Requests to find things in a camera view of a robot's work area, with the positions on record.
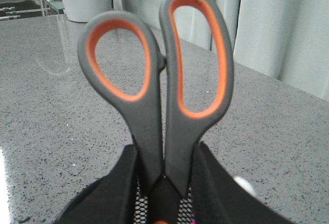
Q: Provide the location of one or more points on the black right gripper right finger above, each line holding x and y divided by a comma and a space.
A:
217, 198

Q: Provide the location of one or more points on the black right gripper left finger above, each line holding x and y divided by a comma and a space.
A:
110, 199

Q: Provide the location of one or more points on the grey orange scissors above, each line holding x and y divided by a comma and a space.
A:
164, 130

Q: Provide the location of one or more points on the black mesh pen cup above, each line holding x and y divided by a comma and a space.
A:
163, 204

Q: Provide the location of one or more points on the light grey curtain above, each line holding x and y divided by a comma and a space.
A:
284, 39

